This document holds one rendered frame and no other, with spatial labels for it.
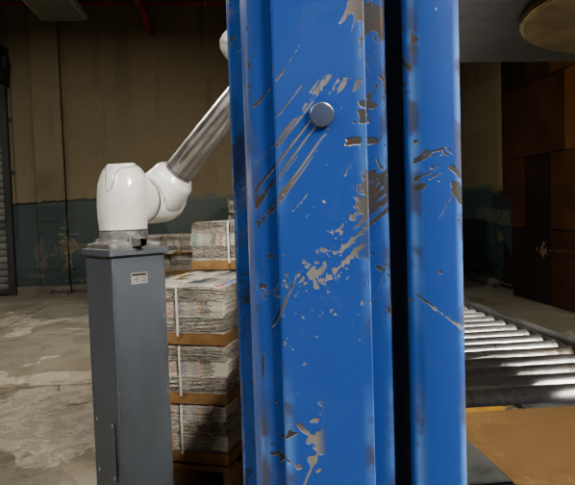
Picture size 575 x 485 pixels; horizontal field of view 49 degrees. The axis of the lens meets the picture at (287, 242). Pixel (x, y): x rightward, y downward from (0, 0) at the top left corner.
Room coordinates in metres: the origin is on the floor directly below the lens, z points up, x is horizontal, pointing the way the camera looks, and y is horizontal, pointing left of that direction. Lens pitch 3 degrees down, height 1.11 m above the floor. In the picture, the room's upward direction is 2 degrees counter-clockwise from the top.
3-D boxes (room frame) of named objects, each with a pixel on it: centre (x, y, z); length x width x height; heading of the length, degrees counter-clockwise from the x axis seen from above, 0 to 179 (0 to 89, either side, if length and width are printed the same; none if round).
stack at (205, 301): (2.96, 0.27, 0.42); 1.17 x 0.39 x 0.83; 164
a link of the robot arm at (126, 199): (2.08, 0.53, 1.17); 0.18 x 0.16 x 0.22; 160
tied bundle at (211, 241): (3.08, 0.24, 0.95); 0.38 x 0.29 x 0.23; 75
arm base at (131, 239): (2.05, 0.52, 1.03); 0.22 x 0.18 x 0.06; 41
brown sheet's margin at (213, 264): (3.08, 0.24, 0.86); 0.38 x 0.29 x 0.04; 75
